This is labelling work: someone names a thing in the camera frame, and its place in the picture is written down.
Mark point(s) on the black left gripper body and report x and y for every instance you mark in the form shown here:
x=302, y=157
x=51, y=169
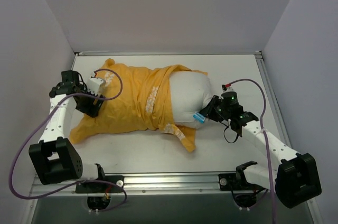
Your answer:
x=91, y=105

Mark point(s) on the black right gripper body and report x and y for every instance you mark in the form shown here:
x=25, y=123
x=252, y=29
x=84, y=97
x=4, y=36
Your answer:
x=211, y=110

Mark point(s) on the white pillow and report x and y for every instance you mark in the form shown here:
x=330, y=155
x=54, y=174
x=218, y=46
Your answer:
x=190, y=92

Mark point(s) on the orange pillowcase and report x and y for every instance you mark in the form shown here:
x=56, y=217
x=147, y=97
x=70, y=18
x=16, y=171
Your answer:
x=138, y=98

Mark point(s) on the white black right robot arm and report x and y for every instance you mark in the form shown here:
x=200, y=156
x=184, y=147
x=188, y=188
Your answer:
x=293, y=176

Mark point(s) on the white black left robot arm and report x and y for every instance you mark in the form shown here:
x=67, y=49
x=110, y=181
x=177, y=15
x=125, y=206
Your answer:
x=54, y=157

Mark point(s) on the blue white pillow label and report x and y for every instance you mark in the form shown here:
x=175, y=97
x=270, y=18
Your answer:
x=198, y=117

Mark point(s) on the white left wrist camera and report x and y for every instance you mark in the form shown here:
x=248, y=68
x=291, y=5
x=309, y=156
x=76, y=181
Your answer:
x=95, y=86

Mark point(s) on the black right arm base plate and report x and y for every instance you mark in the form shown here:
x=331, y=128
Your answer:
x=236, y=180

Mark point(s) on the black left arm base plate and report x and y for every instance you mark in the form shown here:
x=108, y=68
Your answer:
x=114, y=184

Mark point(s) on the aluminium front rail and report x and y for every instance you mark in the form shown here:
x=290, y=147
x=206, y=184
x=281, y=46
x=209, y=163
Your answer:
x=149, y=184

